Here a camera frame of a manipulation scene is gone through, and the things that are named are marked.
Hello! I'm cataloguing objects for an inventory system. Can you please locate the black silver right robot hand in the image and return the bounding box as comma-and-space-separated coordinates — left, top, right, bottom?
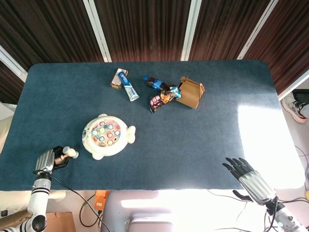
222, 157, 277, 206

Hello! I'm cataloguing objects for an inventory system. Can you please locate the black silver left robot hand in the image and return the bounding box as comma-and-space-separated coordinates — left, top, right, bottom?
32, 145, 71, 175

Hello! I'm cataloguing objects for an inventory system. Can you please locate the small wooden toy mallet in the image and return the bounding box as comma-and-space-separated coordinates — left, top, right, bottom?
54, 146, 80, 165

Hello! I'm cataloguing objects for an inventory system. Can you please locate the white whack-a-mole toy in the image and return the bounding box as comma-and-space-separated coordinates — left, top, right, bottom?
81, 113, 137, 161

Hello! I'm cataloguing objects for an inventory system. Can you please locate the brown cardboard floor box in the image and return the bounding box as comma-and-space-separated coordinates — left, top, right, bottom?
44, 211, 77, 232

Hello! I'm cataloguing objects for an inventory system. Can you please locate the orange device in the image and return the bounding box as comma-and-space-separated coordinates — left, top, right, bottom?
94, 189, 110, 211

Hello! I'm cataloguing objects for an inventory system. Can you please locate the white grey orange sneaker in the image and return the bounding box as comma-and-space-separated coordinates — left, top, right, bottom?
281, 95, 309, 124

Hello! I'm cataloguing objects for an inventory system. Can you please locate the blue table cloth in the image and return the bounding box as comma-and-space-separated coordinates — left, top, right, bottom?
0, 59, 305, 192

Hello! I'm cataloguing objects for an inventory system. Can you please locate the small red brown carton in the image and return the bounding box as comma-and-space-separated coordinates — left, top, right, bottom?
110, 70, 129, 90

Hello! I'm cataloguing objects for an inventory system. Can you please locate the blue white toothpaste tube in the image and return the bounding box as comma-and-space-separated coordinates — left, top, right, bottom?
117, 68, 140, 102

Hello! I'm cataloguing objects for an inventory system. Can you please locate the brown cardboard gable box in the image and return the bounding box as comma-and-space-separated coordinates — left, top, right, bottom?
177, 76, 206, 110

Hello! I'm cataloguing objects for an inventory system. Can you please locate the grey robot torso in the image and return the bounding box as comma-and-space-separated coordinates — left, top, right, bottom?
126, 212, 174, 232

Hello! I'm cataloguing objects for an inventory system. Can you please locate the dark snack bag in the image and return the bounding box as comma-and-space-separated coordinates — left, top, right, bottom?
148, 85, 182, 115

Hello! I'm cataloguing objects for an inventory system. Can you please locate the cola bottle blue label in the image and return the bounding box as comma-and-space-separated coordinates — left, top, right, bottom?
142, 75, 177, 92

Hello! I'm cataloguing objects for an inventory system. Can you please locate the dark brown pleated curtain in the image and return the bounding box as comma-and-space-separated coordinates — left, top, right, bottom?
0, 0, 309, 105

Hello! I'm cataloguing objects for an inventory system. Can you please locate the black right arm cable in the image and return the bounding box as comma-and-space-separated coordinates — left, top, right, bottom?
264, 196, 281, 232

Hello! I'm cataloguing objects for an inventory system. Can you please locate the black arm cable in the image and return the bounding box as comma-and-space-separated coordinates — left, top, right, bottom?
264, 196, 281, 232
50, 174, 110, 232

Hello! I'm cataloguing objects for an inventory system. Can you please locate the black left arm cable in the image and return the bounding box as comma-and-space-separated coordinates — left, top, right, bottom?
50, 174, 110, 232

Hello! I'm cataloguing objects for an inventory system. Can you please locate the black looped floor cable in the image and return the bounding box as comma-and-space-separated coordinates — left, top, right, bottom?
79, 193, 102, 228

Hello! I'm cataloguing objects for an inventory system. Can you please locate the white curtain frame post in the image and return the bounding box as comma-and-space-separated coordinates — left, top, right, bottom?
0, 44, 28, 83
83, 0, 112, 63
180, 0, 202, 61
236, 0, 280, 60
277, 69, 309, 102

